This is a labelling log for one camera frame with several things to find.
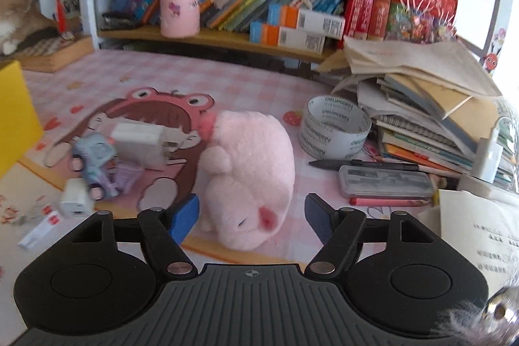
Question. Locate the yellow cardboard box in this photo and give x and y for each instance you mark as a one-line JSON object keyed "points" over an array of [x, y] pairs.
{"points": [[16, 119]]}

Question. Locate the pink checkered cloth desktop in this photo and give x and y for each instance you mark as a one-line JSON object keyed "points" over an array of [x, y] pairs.
{"points": [[251, 78]]}

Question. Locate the pink plush pig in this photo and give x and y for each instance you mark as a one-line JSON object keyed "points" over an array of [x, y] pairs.
{"points": [[247, 167]]}

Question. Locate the white printed paper sheet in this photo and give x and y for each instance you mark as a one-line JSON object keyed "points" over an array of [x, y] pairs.
{"points": [[474, 236]]}

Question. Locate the wooden chessboard box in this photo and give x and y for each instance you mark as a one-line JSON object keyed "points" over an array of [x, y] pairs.
{"points": [[56, 54]]}

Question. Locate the large white charger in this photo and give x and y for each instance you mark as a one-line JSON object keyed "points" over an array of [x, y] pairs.
{"points": [[140, 145]]}

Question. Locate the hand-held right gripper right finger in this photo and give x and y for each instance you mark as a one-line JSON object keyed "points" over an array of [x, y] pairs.
{"points": [[318, 220]]}

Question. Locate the colourful stick bundle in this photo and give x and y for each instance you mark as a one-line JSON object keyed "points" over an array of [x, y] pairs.
{"points": [[421, 21]]}

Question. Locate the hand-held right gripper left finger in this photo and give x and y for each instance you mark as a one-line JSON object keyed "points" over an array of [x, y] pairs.
{"points": [[184, 218]]}

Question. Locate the orange and white carton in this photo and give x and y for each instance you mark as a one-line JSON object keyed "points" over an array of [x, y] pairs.
{"points": [[288, 37], [308, 21]]}

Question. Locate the clear plastic case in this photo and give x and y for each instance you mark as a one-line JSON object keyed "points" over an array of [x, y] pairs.
{"points": [[385, 182]]}

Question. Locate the pink marker pen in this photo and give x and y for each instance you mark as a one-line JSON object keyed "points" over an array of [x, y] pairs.
{"points": [[389, 202]]}

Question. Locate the black flat case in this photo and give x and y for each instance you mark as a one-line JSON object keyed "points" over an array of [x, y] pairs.
{"points": [[119, 21]]}

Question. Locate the white plug adapter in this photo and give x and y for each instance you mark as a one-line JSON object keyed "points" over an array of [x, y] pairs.
{"points": [[488, 159]]}

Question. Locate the small purple toy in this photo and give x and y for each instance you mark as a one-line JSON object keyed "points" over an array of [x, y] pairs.
{"points": [[127, 177]]}

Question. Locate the red tassel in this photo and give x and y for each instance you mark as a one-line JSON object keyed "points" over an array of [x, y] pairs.
{"points": [[61, 15]]}

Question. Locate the white tape roll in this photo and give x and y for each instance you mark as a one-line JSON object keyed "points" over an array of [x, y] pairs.
{"points": [[312, 135]]}

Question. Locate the stack of books and papers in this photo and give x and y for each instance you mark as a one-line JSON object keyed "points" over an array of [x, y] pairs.
{"points": [[421, 94]]}

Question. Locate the fluffy orange white cat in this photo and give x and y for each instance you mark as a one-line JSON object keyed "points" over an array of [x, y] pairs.
{"points": [[16, 17]]}

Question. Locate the pale blue toy car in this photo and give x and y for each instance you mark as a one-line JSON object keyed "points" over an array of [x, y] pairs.
{"points": [[95, 159]]}

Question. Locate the black pen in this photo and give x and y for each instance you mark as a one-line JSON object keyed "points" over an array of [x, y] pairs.
{"points": [[365, 165]]}

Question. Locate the white packet with red label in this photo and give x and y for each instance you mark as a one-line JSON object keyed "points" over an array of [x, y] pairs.
{"points": [[40, 229]]}

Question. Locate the small white charger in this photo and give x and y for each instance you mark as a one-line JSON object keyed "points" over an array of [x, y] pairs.
{"points": [[76, 200]]}

